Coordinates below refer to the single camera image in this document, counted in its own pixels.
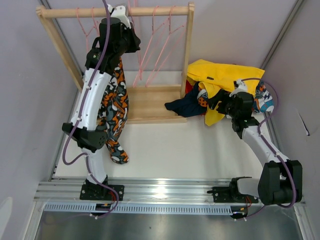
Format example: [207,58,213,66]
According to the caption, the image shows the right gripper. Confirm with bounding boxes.
[206,89,239,119]

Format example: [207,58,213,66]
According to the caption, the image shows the yellow shorts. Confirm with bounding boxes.
[185,59,265,127]

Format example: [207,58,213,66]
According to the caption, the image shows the pink wire hanger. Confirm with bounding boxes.
[85,7,100,52]
[145,5,185,87]
[128,0,142,69]
[132,5,167,88]
[75,6,88,36]

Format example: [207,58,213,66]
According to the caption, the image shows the navy blue shorts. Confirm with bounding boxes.
[164,82,207,118]

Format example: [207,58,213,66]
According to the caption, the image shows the blue orange patterned shorts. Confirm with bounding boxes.
[197,80,275,114]

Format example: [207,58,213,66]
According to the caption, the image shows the black orange camouflage shorts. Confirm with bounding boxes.
[98,60,129,165]

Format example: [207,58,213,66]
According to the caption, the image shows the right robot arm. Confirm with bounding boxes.
[207,90,303,208]

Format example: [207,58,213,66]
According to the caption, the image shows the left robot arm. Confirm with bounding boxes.
[62,17,141,201]

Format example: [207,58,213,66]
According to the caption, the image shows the red plastic tray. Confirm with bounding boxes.
[184,80,194,96]

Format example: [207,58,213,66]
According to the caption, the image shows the wooden clothes rack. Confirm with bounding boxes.
[36,2,195,124]

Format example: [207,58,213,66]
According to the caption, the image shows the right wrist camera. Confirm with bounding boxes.
[229,79,248,97]

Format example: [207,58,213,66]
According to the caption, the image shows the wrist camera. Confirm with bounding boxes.
[229,79,248,97]
[108,4,132,29]

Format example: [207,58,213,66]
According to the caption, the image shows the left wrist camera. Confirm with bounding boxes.
[108,4,132,29]

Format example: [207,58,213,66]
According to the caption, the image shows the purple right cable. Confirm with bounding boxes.
[239,77,300,210]

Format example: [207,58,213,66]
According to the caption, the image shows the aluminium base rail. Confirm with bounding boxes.
[33,176,307,208]

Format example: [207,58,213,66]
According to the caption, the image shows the slotted cable duct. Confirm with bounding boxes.
[44,202,246,216]

